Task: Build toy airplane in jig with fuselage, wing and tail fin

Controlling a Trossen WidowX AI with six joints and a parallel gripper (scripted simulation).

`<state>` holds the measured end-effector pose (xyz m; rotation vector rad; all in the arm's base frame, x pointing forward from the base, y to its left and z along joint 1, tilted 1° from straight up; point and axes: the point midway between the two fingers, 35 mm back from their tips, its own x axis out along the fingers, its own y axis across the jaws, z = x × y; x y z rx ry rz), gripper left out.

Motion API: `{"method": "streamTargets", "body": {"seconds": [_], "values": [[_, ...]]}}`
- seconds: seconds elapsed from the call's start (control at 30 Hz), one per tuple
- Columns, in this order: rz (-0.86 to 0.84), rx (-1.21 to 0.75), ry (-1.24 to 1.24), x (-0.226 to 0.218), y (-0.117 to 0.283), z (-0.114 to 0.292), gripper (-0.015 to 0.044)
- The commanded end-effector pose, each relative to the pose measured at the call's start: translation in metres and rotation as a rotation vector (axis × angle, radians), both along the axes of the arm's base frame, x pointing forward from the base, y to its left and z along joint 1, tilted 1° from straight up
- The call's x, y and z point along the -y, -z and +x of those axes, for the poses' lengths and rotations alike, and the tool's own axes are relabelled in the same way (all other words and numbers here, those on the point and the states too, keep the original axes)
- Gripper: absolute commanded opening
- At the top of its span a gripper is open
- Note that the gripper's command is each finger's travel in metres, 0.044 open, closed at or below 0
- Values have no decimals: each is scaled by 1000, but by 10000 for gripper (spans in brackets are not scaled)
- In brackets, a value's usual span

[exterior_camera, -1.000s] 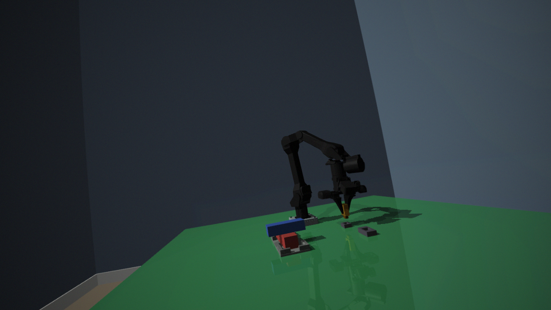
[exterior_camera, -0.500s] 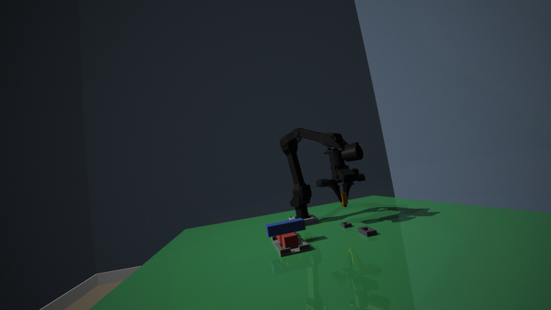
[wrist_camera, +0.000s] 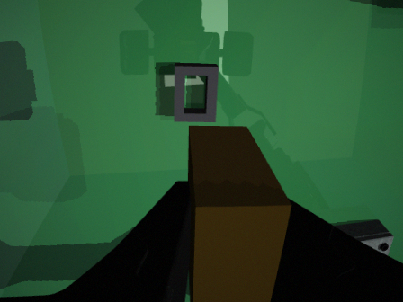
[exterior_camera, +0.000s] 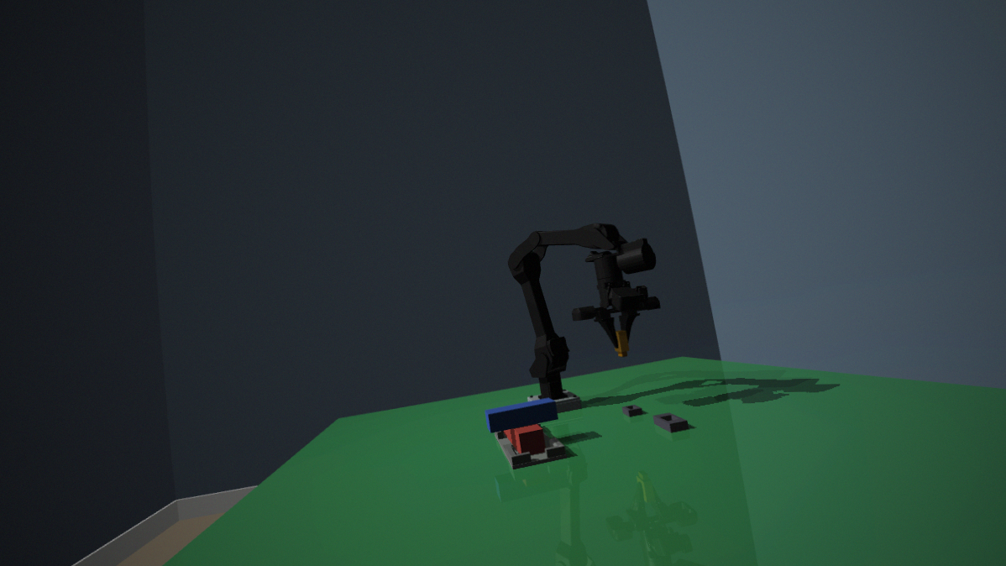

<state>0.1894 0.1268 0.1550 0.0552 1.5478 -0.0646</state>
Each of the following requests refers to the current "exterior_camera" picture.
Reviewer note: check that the brown rectangular block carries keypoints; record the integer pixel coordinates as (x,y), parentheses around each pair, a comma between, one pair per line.
(622,344)

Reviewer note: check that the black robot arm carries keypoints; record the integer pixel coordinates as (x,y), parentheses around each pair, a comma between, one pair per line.
(551,351)

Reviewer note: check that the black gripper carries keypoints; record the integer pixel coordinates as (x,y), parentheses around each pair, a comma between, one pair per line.
(603,316)

